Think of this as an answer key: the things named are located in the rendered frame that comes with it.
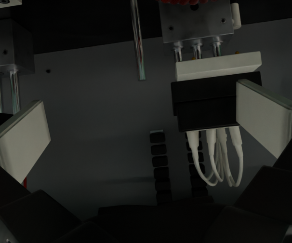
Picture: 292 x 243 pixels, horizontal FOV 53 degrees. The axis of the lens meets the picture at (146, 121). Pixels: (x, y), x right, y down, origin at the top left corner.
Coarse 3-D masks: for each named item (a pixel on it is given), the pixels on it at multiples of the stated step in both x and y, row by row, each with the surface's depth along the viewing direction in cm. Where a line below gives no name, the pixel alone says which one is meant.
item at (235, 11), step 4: (232, 0) 32; (236, 0) 32; (232, 4) 32; (236, 4) 32; (232, 8) 32; (236, 8) 32; (232, 12) 32; (236, 12) 32; (232, 16) 32; (236, 16) 32; (232, 20) 32; (236, 20) 32; (236, 24) 32; (240, 24) 32; (236, 28) 32
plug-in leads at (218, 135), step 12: (192, 132) 31; (216, 132) 33; (192, 144) 31; (216, 144) 35; (240, 144) 30; (192, 156) 33; (216, 156) 35; (240, 156) 30; (216, 168) 35; (228, 168) 33; (240, 168) 31; (204, 180) 32; (216, 180) 34; (228, 180) 33; (240, 180) 31
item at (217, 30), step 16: (208, 0) 31; (224, 0) 31; (160, 16) 31; (176, 16) 31; (192, 16) 31; (208, 16) 31; (224, 16) 31; (176, 32) 31; (192, 32) 31; (208, 32) 31; (224, 32) 31; (176, 48) 33; (208, 48) 35
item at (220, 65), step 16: (192, 48) 33; (176, 64) 21; (192, 64) 21; (208, 64) 21; (224, 64) 21; (240, 64) 21; (256, 64) 21; (176, 80) 23; (192, 80) 23; (208, 80) 23; (224, 80) 23; (256, 80) 23; (176, 96) 23; (192, 96) 23; (208, 96) 23; (224, 96) 23; (176, 112) 32; (192, 112) 23; (208, 112) 23; (224, 112) 23; (192, 128) 23; (208, 128) 23
